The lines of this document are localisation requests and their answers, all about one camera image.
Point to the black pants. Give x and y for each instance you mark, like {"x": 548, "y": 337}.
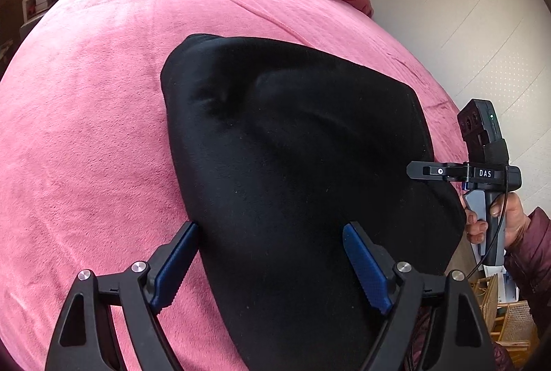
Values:
{"x": 301, "y": 164}

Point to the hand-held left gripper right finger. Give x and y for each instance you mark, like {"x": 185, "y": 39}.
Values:
{"x": 366, "y": 263}

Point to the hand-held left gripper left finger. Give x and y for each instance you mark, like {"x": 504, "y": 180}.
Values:
{"x": 172, "y": 267}

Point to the wicker chair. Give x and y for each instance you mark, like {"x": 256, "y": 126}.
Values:
{"x": 512, "y": 319}

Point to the person's right hand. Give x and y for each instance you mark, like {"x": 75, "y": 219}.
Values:
{"x": 514, "y": 220}

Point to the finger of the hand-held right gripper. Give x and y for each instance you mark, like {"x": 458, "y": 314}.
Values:
{"x": 434, "y": 171}

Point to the person's right forearm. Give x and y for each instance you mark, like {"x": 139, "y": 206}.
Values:
{"x": 531, "y": 259}

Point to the pink bed blanket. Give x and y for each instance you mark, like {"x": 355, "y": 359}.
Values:
{"x": 86, "y": 138}

